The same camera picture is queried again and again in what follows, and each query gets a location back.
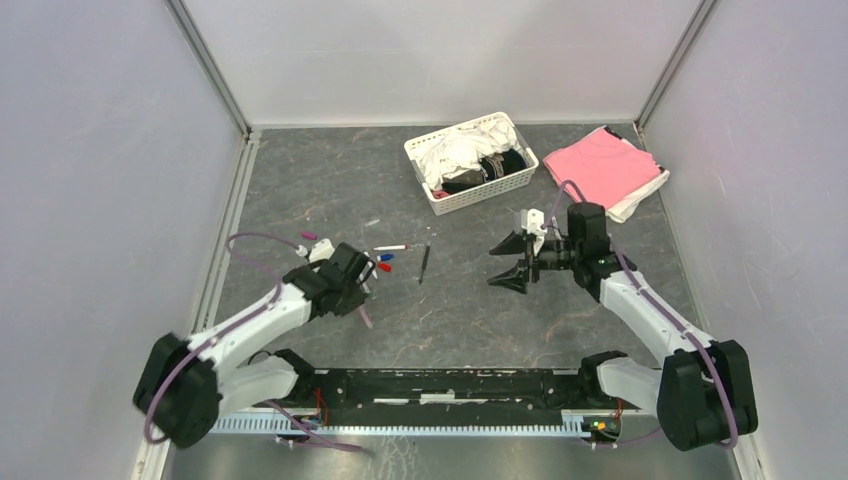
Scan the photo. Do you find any white folded cloth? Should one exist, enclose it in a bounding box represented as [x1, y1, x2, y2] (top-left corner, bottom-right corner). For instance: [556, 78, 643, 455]
[585, 125, 670, 224]

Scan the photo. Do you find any white cloth in basket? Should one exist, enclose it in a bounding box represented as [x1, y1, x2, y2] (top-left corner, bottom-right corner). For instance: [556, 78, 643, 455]
[413, 119, 517, 190]

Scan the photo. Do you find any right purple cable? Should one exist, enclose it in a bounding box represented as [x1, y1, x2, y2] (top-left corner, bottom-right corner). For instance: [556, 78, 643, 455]
[541, 178, 741, 450]

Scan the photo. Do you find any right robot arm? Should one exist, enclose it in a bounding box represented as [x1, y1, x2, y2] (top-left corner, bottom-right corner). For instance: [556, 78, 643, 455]
[487, 203, 759, 451]

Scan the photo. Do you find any slotted cable duct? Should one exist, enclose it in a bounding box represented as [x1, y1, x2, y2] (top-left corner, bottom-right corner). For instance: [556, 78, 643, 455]
[211, 411, 591, 439]

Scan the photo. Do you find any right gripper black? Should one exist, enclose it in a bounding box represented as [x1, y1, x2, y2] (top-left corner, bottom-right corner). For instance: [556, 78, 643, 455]
[487, 230, 581, 295]

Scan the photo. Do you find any red tipped white marker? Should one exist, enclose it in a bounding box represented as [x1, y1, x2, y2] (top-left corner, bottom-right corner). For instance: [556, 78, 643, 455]
[373, 244, 410, 252]

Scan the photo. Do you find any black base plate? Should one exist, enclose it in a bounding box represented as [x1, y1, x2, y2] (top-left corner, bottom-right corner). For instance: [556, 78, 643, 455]
[277, 368, 629, 427]

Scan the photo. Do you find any black cloth in basket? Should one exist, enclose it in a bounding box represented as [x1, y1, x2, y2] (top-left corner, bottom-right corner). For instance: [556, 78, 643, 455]
[442, 149, 527, 195]

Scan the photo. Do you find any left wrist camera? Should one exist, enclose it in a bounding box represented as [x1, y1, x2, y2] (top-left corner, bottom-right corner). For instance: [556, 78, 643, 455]
[296, 238, 335, 263]

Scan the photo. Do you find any pink folded cloth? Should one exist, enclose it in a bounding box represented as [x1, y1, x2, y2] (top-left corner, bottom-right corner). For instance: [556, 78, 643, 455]
[543, 126, 670, 224]

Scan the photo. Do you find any white plastic basket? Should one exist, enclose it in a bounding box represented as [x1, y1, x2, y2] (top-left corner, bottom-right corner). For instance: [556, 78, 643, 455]
[404, 112, 539, 216]

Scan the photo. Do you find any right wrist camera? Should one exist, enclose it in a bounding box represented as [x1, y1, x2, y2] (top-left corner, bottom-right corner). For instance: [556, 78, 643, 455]
[519, 209, 548, 255]

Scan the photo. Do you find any white marker pen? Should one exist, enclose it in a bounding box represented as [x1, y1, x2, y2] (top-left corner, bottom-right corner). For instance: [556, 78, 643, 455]
[363, 250, 379, 281]

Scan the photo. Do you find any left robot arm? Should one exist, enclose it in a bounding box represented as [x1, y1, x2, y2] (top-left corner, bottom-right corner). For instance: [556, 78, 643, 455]
[132, 240, 376, 448]

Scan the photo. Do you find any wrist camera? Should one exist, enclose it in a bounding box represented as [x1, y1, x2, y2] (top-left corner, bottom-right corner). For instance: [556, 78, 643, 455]
[519, 209, 548, 255]
[296, 238, 335, 263]

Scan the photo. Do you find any black pen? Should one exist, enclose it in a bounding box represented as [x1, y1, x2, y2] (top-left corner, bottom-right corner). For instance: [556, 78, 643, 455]
[418, 240, 432, 285]

